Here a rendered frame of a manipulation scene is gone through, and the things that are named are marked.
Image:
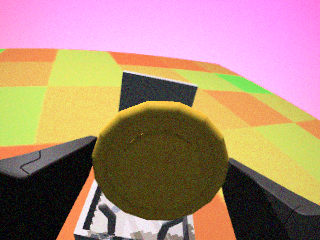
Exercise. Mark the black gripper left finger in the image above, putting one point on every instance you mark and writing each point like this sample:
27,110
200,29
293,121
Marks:
39,189

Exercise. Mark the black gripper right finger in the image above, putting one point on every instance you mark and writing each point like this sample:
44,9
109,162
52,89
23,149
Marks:
260,209

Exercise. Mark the yellow round plate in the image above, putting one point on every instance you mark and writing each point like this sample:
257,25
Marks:
160,160

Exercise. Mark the dark grey dish rack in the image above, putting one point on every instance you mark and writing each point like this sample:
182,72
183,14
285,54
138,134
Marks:
100,219

